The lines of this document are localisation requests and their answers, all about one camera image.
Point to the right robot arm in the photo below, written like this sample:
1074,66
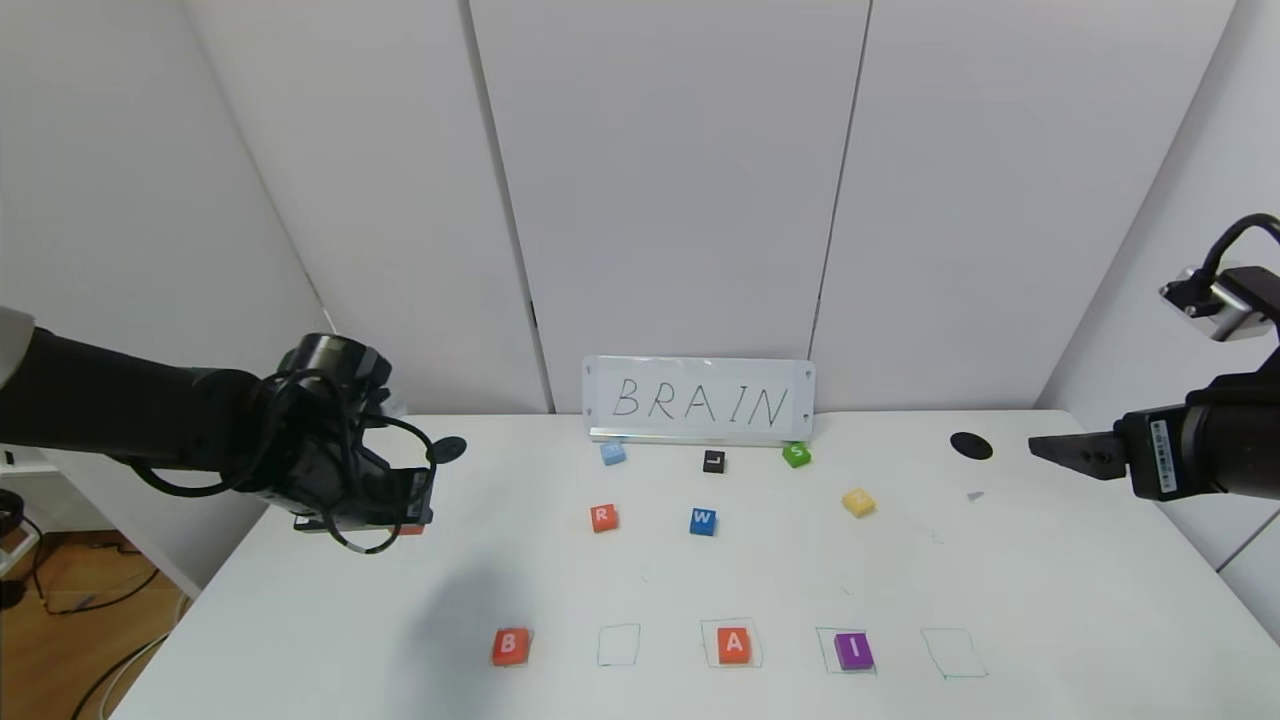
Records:
1245,440

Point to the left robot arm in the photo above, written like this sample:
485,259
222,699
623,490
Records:
120,410

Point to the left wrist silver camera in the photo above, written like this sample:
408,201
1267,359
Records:
312,522

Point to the light blue letter block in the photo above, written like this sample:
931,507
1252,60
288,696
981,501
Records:
613,453

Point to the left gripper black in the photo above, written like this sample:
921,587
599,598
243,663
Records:
408,497

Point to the white BRAIN sign board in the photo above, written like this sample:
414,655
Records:
700,400

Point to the purple letter I block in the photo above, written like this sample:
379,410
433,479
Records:
854,651

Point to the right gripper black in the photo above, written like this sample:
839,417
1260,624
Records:
1157,458

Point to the orange letter R block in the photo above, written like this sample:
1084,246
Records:
604,518

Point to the white shelf unit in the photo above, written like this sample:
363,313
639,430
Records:
20,530

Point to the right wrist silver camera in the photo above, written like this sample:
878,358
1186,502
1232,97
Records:
1225,305

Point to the yellow letter Z block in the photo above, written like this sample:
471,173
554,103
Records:
859,502

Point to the orange letter A block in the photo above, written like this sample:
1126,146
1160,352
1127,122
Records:
412,528
734,644

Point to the black letter L block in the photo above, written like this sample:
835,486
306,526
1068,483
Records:
714,461

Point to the blue letter W block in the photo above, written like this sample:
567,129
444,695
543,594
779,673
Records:
703,521

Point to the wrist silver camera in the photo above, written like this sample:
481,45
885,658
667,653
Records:
312,522
1225,305

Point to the black round floor object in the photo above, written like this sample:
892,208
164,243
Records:
10,595

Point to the green letter S block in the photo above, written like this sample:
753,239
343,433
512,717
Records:
797,455

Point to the orange letter B block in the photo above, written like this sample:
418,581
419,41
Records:
510,647

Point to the black round table grommet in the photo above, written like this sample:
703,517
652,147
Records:
971,446
452,450

